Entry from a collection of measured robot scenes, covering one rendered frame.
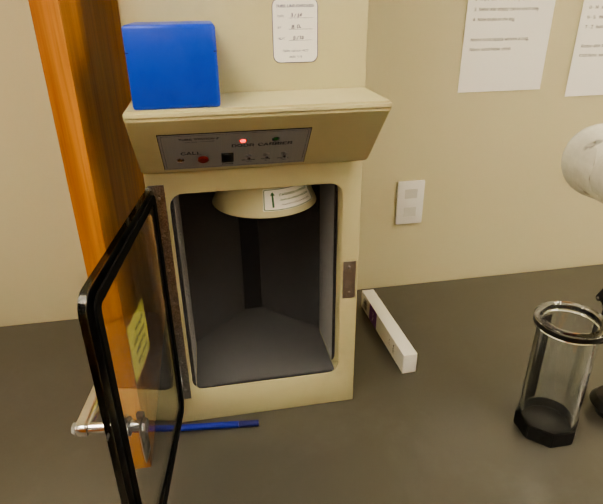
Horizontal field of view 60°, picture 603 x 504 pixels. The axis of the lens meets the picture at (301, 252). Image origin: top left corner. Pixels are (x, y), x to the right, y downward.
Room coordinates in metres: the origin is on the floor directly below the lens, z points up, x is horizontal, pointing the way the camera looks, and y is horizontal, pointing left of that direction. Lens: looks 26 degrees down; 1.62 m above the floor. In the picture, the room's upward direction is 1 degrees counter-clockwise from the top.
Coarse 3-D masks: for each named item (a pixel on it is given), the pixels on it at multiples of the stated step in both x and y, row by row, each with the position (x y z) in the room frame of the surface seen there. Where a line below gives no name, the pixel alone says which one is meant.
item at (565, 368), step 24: (552, 312) 0.73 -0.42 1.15; (576, 312) 0.73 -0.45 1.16; (576, 336) 0.64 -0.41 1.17; (600, 336) 0.64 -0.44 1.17; (552, 360) 0.66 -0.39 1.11; (576, 360) 0.65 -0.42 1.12; (528, 384) 0.69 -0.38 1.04; (552, 384) 0.66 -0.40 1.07; (576, 384) 0.65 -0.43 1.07; (528, 408) 0.68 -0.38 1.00; (552, 408) 0.65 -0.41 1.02; (576, 408) 0.65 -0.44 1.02; (552, 432) 0.65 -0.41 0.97
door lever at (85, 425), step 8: (88, 400) 0.47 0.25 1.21; (96, 400) 0.47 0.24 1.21; (88, 408) 0.46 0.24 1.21; (96, 408) 0.46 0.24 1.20; (80, 416) 0.45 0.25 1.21; (88, 416) 0.45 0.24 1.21; (96, 416) 0.46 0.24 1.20; (72, 424) 0.44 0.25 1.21; (80, 424) 0.43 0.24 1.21; (88, 424) 0.44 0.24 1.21; (96, 424) 0.44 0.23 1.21; (72, 432) 0.43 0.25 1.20; (80, 432) 0.43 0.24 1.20; (88, 432) 0.43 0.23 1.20; (96, 432) 0.43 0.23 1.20; (104, 432) 0.43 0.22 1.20
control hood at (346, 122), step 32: (224, 96) 0.70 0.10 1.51; (256, 96) 0.70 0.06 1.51; (288, 96) 0.70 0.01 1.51; (320, 96) 0.69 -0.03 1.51; (352, 96) 0.69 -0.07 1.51; (128, 128) 0.61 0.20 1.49; (160, 128) 0.62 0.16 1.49; (192, 128) 0.63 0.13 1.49; (224, 128) 0.64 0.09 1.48; (256, 128) 0.65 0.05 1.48; (288, 128) 0.66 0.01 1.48; (320, 128) 0.67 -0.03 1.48; (352, 128) 0.68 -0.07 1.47; (160, 160) 0.67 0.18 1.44; (320, 160) 0.73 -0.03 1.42; (352, 160) 0.74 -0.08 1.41
